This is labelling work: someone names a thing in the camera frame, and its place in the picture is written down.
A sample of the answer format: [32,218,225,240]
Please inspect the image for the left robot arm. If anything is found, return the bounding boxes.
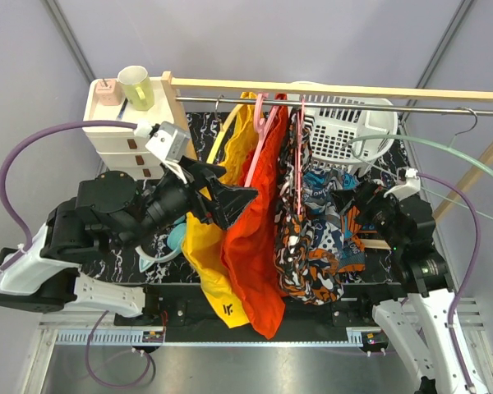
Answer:
[0,158,258,325]

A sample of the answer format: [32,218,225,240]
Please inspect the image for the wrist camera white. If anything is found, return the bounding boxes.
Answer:
[384,167,421,201]
[145,121,191,184]

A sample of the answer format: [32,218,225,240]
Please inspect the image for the white laundry basket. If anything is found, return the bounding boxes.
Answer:
[287,94,399,176]

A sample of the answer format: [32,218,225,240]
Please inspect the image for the thin pink hanger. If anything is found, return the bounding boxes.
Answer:
[295,95,306,215]

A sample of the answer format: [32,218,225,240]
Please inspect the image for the pink cube holder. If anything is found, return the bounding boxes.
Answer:
[94,78,122,106]

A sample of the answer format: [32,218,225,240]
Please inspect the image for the mint green hanger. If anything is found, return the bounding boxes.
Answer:
[342,104,493,218]

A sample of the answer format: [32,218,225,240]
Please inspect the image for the cream drawer unit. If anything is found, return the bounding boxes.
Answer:
[84,77,189,180]

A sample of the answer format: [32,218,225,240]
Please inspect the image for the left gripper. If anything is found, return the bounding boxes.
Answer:
[121,156,260,252]

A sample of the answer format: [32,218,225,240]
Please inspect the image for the yellow shorts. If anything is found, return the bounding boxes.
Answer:
[182,104,258,328]

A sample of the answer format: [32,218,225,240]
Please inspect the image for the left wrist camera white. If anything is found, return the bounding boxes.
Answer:
[145,121,191,184]

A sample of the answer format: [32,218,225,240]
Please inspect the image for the black orange patterned shorts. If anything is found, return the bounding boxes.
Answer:
[274,108,343,305]

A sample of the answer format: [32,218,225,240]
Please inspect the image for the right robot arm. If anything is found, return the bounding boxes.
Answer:
[353,178,489,393]

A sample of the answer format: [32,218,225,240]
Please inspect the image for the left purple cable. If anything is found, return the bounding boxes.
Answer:
[0,120,153,387]

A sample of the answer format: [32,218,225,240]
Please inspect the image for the blue pen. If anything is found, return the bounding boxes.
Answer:
[116,98,128,121]

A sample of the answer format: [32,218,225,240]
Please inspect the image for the purple cable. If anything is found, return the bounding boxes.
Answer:
[0,120,153,387]
[324,172,484,394]

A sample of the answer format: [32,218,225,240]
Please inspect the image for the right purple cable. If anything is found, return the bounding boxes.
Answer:
[324,172,484,394]

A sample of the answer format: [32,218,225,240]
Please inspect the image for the wooden clothes rack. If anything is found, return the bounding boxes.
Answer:
[160,71,493,251]

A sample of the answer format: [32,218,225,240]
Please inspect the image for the blue patterned shorts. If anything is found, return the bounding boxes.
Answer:
[303,168,365,273]

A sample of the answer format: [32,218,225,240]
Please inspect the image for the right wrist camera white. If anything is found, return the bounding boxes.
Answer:
[384,167,421,201]

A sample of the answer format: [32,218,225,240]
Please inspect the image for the green mug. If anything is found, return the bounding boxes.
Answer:
[117,66,154,111]

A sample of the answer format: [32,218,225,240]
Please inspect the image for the teal headphones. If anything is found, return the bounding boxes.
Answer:
[135,216,187,273]

